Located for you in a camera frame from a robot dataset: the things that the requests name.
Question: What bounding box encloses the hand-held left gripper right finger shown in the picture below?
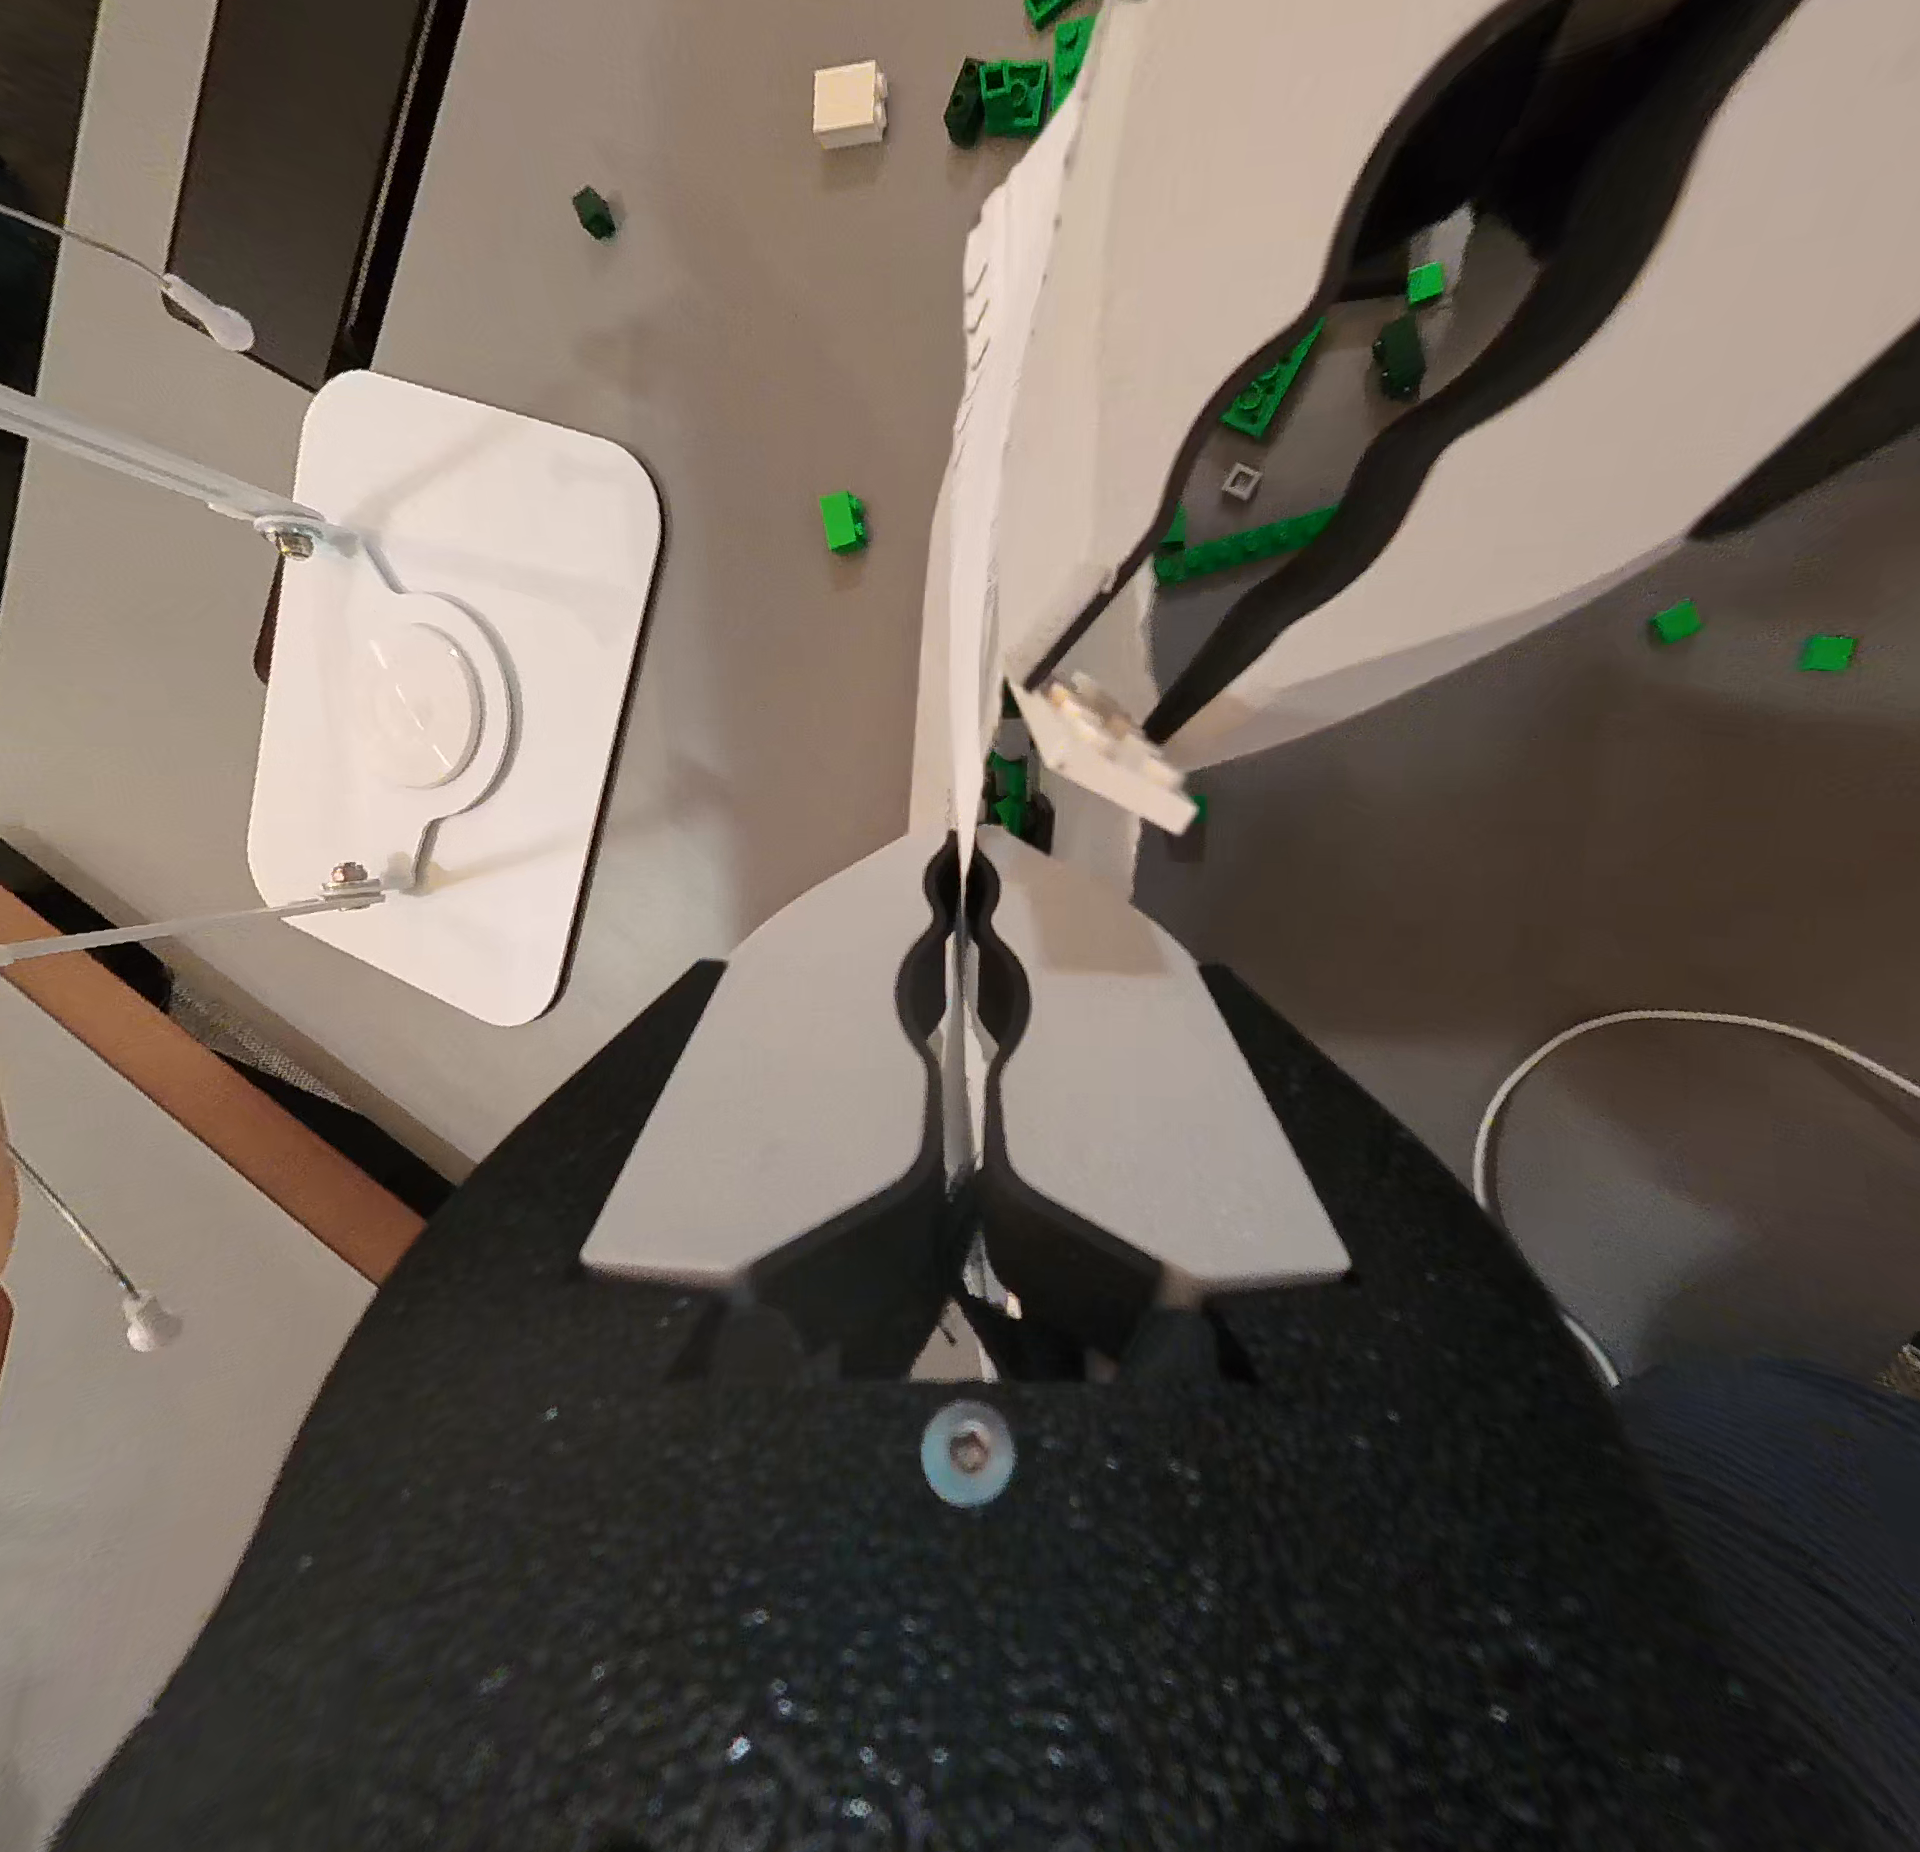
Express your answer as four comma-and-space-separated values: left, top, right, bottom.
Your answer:
974, 830, 1350, 1383

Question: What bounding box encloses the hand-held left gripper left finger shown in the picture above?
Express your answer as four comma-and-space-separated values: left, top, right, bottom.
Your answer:
578, 828, 961, 1377

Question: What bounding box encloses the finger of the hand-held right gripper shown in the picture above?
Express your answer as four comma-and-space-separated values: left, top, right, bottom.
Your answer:
997, 0, 1613, 688
1146, 0, 1920, 776

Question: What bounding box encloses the white plate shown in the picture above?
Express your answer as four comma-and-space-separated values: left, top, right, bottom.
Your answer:
1010, 675, 1207, 838

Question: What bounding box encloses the white printed paper bag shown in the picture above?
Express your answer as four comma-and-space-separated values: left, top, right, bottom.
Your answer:
905, 74, 1202, 1304

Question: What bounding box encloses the grey desk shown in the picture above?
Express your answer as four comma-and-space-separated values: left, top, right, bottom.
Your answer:
0, 0, 1920, 1404

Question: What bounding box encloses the white desk with wooden edge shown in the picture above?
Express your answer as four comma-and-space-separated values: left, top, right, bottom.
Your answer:
0, 883, 429, 1807

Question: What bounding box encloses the long green plate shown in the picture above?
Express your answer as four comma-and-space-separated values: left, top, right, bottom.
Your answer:
1152, 506, 1340, 589

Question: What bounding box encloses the white metal stand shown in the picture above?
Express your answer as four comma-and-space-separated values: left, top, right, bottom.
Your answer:
0, 370, 665, 1030

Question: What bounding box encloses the person's torso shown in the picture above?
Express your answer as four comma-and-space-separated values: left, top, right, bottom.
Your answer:
1619, 1355, 1920, 1852

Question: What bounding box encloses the black tablet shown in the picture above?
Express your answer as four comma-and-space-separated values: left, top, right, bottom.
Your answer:
161, 0, 482, 389

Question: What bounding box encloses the white cable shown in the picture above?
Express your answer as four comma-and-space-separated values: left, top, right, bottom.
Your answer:
1474, 1010, 1920, 1388

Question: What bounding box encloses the white tipped wire arm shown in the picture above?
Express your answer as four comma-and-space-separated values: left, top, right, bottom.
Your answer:
0, 205, 258, 355
0, 1131, 185, 1354

